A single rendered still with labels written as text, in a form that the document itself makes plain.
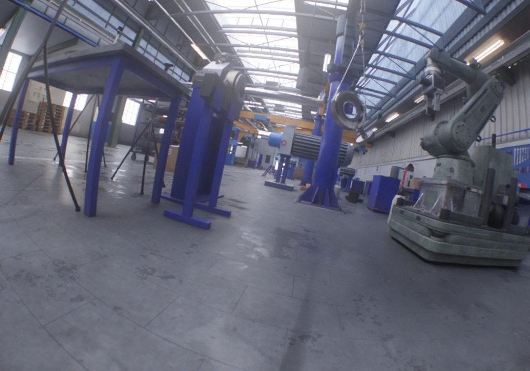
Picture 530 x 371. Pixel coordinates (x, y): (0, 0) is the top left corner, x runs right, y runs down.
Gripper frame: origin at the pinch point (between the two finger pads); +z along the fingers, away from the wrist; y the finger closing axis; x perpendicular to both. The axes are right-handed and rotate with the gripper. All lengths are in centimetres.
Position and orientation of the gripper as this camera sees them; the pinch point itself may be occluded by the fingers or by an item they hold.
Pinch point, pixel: (432, 109)
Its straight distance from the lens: 221.4
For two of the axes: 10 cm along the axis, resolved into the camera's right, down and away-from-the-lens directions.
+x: -9.7, -2.1, 1.5
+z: -2.1, 9.8, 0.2
